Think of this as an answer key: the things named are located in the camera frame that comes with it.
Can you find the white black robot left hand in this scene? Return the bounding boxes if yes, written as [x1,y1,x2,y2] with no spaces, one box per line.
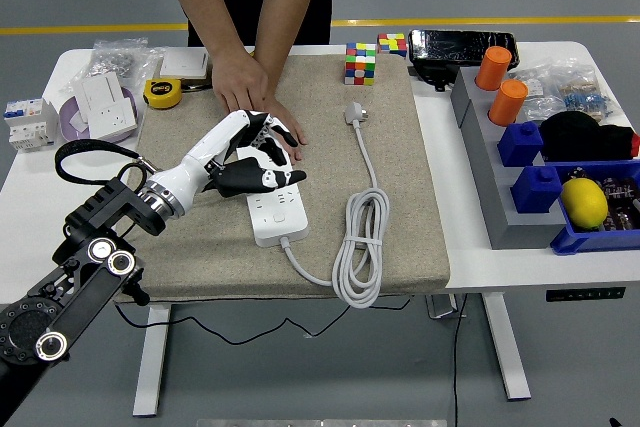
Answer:
[149,109,308,218]

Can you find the white circuit breaker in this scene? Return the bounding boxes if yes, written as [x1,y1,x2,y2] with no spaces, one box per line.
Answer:
[3,97,60,153]

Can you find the black hanging cable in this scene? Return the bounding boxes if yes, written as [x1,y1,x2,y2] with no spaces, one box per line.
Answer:
[451,294,469,427]

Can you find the white power strip cord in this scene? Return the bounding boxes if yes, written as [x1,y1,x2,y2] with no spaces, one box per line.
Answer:
[280,100,392,310]

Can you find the black power plug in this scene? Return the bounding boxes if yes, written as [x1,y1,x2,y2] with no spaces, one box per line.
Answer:
[215,157,266,198]

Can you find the clear bag of blue clips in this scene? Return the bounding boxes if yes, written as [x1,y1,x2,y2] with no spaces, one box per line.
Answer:
[554,69,621,126]

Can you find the clear bag of metal parts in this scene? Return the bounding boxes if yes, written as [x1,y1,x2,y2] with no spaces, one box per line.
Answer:
[89,37,166,91]

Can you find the silver metal bracket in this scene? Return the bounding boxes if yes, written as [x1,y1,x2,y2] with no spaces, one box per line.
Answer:
[424,294,467,321]

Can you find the purple bowl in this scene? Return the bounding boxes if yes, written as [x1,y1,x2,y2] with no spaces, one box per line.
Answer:
[58,86,141,146]

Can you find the yellow lemon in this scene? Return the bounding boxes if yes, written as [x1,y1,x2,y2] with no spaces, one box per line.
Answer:
[559,178,610,232]

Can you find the blue plastic bin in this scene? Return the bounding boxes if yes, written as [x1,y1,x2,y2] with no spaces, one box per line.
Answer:
[548,159,640,257]

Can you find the dark electronic parts pile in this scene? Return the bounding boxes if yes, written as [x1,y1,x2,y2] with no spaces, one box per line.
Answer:
[597,174,640,233]

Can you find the small colourful puzzle cube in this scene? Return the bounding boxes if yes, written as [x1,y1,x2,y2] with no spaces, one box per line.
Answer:
[376,32,407,59]

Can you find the blue peg block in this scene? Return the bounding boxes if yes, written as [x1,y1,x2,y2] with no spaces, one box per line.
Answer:
[497,120,545,168]
[509,165,564,215]

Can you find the clear bag of small parts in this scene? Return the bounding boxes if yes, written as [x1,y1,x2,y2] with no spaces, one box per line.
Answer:
[512,59,566,121]

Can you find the person's left hand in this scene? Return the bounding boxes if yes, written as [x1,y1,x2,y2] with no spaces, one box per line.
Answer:
[267,96,307,148]

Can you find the grey-brown fabric mat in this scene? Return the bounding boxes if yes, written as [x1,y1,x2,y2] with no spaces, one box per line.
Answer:
[104,53,451,304]

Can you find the white power strip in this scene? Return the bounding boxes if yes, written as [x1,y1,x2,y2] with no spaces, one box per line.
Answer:
[237,146,310,248]

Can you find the white wall socket panel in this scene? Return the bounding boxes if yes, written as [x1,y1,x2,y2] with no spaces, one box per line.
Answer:
[87,99,139,142]

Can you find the large colourful puzzle cube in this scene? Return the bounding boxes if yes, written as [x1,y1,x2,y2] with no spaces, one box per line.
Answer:
[343,41,378,87]

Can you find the person's right hand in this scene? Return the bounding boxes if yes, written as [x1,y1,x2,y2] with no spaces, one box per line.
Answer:
[210,48,271,116]

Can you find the grey stepped peg base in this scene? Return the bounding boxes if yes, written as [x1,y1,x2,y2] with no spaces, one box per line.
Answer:
[450,66,569,252]

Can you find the white table leg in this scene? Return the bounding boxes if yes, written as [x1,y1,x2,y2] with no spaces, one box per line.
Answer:
[132,304,174,418]
[482,291,531,402]

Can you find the yellow tape measure black label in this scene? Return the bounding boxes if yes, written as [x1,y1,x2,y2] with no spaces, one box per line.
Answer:
[143,77,183,111]

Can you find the thin black plug cord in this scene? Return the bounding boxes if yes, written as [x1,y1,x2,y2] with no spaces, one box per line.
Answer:
[114,294,414,347]

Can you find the black cloth bundle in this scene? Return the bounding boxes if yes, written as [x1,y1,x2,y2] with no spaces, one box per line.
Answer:
[538,111,637,163]

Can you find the black cracked glossy device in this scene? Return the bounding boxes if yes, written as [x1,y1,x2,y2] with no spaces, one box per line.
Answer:
[407,29,520,68]

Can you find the black table control panel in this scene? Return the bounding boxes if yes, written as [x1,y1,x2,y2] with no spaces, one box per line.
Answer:
[544,286,627,303]

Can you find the white wall switch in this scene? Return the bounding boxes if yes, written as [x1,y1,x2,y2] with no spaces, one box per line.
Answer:
[158,46,211,81]

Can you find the orange cylinder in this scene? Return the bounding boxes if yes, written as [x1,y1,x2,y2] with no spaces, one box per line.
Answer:
[488,79,529,127]
[474,45,513,91]

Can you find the black device stand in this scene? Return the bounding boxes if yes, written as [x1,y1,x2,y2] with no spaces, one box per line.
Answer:
[410,62,459,93]

